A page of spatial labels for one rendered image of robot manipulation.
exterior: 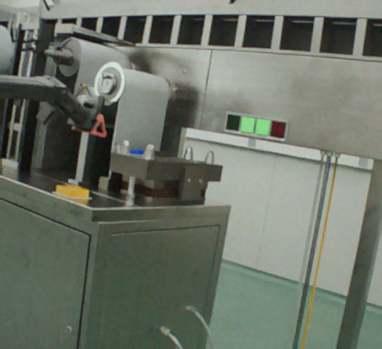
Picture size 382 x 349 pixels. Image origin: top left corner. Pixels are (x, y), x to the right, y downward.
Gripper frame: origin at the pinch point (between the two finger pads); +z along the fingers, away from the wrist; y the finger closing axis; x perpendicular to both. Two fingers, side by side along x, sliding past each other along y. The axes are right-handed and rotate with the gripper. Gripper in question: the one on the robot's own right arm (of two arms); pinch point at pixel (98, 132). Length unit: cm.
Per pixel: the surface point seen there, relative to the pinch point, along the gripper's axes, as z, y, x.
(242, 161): 247, -119, 115
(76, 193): -7.0, 13.7, -22.8
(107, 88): -2.7, -4.6, 15.4
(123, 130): 8.8, -0.1, 7.0
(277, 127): 30, 41, 29
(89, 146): 6.4, -8.0, -2.5
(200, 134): 234, -164, 127
